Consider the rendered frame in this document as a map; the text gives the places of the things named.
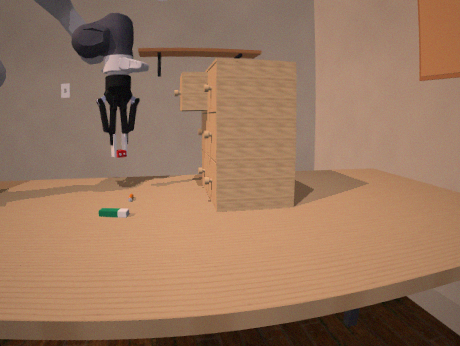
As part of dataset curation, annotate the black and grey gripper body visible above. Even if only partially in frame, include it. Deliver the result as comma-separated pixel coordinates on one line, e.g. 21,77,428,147
104,75,132,107

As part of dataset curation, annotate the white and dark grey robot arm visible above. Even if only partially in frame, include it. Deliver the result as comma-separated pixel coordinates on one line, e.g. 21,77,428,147
34,0,149,76

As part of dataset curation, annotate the small wooden chest of drawers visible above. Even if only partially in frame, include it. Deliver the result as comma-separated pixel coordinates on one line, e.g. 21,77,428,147
202,58,296,212

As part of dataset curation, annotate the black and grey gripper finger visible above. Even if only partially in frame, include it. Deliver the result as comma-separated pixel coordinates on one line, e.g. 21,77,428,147
119,95,140,156
96,95,118,157

